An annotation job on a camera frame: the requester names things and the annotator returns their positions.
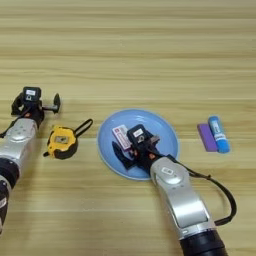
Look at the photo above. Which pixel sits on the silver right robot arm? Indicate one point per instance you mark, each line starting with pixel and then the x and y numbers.
pixel 183 200

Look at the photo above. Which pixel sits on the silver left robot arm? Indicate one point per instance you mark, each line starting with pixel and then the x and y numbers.
pixel 15 146

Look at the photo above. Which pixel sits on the yellow black tape measure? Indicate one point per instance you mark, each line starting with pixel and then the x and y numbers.
pixel 61 142

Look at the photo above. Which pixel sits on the blue round plate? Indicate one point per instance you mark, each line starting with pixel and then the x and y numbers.
pixel 163 133

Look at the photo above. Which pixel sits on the blue glue stick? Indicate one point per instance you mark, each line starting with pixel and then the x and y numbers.
pixel 218 135

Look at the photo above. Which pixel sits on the purple rectangular block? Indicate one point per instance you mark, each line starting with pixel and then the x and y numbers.
pixel 206 137

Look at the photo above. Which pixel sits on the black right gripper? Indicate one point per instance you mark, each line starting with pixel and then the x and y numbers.
pixel 146 155

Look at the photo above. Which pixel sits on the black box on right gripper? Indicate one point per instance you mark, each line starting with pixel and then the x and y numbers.
pixel 138 133

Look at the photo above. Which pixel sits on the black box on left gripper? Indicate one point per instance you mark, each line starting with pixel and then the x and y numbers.
pixel 31 95

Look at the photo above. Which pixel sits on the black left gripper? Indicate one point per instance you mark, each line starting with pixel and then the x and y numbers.
pixel 34 114

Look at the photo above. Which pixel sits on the red white small box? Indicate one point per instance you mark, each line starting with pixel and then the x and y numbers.
pixel 121 136

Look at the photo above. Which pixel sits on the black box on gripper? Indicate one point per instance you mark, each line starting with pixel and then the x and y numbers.
pixel 31 95
pixel 138 133

